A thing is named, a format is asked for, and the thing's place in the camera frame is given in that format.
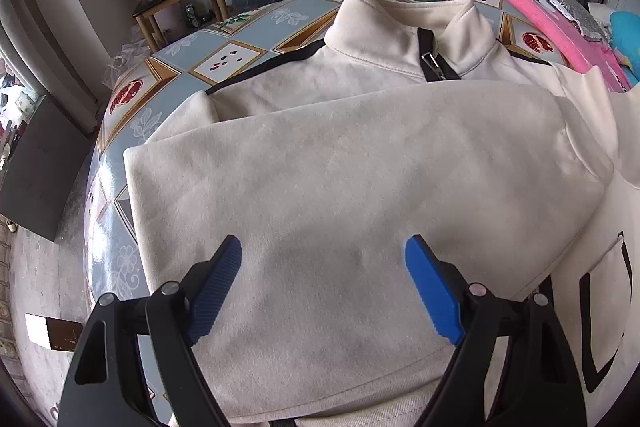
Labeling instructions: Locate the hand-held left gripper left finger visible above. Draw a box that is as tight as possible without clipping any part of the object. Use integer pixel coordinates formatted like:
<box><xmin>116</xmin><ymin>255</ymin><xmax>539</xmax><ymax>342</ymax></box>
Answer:
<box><xmin>57</xmin><ymin>234</ymin><xmax>243</xmax><ymax>427</ymax></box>

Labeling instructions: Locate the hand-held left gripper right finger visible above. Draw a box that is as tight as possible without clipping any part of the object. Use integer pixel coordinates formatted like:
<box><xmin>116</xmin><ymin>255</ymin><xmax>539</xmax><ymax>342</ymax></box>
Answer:
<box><xmin>404</xmin><ymin>234</ymin><xmax>587</xmax><ymax>427</ymax></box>

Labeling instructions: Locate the cream zip-neck sweatshirt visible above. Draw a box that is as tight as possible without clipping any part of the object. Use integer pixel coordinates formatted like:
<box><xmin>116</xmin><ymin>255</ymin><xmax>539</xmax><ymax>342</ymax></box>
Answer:
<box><xmin>122</xmin><ymin>0</ymin><xmax>640</xmax><ymax>427</ymax></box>

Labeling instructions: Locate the wooden block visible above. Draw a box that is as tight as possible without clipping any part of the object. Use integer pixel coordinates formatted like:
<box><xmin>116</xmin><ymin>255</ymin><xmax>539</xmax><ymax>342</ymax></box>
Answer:
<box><xmin>25</xmin><ymin>313</ymin><xmax>83</xmax><ymax>352</ymax></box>

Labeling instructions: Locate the dark cabinet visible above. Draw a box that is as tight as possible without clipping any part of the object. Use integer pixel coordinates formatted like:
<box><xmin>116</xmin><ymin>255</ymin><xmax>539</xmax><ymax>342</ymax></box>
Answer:
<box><xmin>0</xmin><ymin>94</ymin><xmax>91</xmax><ymax>242</ymax></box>

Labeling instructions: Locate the fruit-print tablecloth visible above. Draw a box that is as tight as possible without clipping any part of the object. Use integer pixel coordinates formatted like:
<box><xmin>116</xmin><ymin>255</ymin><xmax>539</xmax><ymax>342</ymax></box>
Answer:
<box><xmin>82</xmin><ymin>0</ymin><xmax>556</xmax><ymax>427</ymax></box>

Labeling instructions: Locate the pink blanket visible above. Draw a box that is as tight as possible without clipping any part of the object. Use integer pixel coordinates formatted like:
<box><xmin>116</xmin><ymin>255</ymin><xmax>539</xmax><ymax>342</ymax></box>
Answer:
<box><xmin>439</xmin><ymin>0</ymin><xmax>632</xmax><ymax>92</ymax></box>

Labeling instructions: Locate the grey curtain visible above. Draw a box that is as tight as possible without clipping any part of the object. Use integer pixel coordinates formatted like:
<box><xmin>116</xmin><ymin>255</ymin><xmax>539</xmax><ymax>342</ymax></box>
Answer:
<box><xmin>0</xmin><ymin>0</ymin><xmax>98</xmax><ymax>135</ymax></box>

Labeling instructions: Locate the blue plush toy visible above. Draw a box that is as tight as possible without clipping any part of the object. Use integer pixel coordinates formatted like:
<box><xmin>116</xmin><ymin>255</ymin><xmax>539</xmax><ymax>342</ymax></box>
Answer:
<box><xmin>609</xmin><ymin>11</ymin><xmax>640</xmax><ymax>85</ymax></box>

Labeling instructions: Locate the silver bubble foil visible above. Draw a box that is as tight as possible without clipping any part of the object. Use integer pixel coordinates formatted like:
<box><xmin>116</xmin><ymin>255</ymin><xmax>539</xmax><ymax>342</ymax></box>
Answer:
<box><xmin>510</xmin><ymin>0</ymin><xmax>608</xmax><ymax>40</ymax></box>

